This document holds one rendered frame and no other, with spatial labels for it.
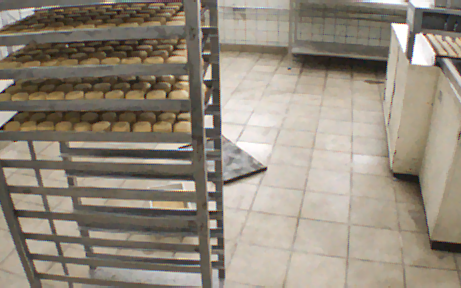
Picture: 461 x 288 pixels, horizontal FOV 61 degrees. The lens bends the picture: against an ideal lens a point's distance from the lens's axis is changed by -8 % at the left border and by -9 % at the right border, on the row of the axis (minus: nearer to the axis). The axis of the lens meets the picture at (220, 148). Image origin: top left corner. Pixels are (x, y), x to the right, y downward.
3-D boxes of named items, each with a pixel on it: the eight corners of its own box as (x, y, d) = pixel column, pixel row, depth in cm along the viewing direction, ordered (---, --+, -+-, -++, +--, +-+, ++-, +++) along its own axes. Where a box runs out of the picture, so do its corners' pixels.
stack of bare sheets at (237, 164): (267, 170, 297) (267, 166, 296) (217, 186, 280) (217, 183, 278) (223, 138, 343) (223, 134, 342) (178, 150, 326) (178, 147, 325)
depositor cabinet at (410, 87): (381, 112, 385) (392, 23, 346) (454, 120, 366) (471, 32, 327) (388, 182, 277) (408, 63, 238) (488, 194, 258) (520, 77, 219)
